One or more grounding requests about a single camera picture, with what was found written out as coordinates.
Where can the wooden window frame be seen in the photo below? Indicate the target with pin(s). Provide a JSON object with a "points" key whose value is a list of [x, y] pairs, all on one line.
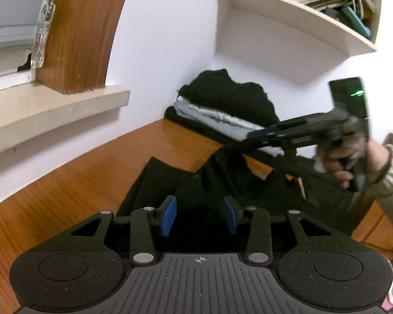
{"points": [[78, 39]]}

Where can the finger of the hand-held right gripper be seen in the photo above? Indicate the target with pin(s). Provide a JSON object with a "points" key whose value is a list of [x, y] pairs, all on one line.
{"points": [[265, 133]]}

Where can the person's right hand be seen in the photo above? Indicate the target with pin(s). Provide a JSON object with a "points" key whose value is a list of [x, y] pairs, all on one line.
{"points": [[376, 160]]}

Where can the folded grey garment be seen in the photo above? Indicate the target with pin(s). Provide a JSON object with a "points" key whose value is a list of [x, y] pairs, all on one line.
{"points": [[209, 117]]}

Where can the beige window sill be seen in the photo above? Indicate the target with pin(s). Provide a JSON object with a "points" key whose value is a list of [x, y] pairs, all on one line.
{"points": [[52, 111]]}

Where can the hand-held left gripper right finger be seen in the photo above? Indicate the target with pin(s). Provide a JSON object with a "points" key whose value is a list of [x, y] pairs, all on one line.
{"points": [[231, 216]]}

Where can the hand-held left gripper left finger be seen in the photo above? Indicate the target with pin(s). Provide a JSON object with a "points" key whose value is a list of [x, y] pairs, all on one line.
{"points": [[168, 216]]}

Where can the white window blind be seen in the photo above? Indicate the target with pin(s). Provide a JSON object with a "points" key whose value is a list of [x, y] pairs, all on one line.
{"points": [[9, 6]]}

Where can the white wall shelf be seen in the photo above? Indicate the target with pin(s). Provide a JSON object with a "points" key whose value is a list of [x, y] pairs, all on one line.
{"points": [[281, 9]]}

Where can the folded black sweater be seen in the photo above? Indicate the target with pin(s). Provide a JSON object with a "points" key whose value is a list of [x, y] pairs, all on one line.
{"points": [[229, 98]]}

